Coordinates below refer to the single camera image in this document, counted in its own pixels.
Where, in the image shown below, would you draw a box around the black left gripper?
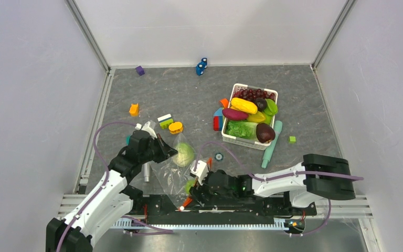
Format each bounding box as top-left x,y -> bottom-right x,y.
140,134 -> 178,164

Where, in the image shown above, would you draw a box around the clear zip top bag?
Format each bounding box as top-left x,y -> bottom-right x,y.
153,133 -> 206,211

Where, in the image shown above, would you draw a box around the small green fake fruit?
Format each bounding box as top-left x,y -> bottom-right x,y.
184,179 -> 197,195

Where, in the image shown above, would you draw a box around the dark maroon fake fruit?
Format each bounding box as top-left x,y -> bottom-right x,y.
256,123 -> 276,143

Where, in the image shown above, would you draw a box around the purple fake sweet potato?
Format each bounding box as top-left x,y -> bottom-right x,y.
222,108 -> 249,121

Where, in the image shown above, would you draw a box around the yellow fake starfruit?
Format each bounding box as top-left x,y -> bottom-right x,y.
246,111 -> 264,123

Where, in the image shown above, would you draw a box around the fake yellow corn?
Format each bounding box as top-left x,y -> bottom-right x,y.
231,98 -> 258,114

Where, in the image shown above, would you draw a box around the small dark purple fruit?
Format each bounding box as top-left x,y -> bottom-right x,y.
253,98 -> 268,112

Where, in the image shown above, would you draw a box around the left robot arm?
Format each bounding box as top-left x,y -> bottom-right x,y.
45,130 -> 178,251

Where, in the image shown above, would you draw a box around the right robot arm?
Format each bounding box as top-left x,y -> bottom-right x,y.
189,154 -> 362,214

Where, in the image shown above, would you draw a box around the fake green cabbage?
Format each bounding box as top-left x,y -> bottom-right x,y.
172,142 -> 195,167

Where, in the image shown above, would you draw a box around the fake green lettuce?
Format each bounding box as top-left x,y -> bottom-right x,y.
225,121 -> 258,140

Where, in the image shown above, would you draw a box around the fake green apple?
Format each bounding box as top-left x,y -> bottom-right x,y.
262,113 -> 273,125

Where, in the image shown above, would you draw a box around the dark red fake grapes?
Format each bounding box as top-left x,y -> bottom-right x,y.
232,88 -> 276,101

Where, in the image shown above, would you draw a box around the silver metal cylinder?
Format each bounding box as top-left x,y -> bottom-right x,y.
142,163 -> 151,183

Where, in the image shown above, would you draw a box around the yellow toy cylinder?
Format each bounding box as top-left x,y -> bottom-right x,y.
168,122 -> 184,134

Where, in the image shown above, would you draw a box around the white green stacked block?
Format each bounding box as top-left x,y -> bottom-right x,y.
157,113 -> 174,129

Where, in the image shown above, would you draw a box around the green white poker chip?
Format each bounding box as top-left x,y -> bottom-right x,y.
215,153 -> 224,161

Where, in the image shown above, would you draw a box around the orange toy block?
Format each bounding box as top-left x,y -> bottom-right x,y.
129,103 -> 139,117

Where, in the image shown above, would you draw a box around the red blue toy block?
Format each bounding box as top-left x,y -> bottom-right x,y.
213,108 -> 224,131

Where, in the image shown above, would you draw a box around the white plastic basket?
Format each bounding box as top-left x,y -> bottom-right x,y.
221,83 -> 278,150

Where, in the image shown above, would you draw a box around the orange toy cup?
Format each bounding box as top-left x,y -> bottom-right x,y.
219,98 -> 229,109

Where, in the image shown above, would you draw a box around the purple toy cube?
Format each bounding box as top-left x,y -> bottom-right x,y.
135,66 -> 145,76

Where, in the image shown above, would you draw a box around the blue toy car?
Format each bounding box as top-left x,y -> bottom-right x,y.
195,57 -> 208,76

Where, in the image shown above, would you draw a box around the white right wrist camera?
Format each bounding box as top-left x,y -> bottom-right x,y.
190,160 -> 209,185

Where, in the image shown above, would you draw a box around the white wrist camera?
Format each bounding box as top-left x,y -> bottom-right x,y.
190,160 -> 209,185
135,121 -> 157,139

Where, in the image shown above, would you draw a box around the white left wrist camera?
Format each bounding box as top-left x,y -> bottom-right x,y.
135,121 -> 157,139

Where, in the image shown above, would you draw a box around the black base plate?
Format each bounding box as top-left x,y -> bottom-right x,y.
127,194 -> 317,225

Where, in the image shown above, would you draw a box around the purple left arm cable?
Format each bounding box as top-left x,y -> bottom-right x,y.
56,121 -> 174,252

